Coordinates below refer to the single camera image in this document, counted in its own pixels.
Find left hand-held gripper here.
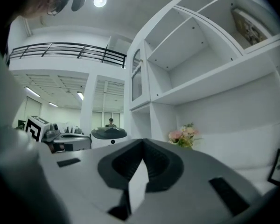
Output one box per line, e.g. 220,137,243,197
25,115,92,154

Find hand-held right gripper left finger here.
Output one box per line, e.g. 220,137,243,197
98,138,145,191

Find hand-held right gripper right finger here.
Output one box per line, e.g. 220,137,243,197
142,138,185,193

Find white glass-panel cabinet door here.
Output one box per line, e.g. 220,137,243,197
130,47,152,111

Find white open-shelf cabinet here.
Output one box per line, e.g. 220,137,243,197
126,0,280,191

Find white rounded machine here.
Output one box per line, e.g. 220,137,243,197
91,126,128,149

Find pink flower bouquet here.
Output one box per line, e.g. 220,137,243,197
168,122,203,149

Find black balcony railing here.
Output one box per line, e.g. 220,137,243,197
8,42,127,70

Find person's eyeglasses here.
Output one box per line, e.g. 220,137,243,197
46,0,67,16

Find unframed canvas painting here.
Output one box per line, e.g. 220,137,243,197
231,7,275,49

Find black picture frame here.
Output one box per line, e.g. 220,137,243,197
267,148,280,187

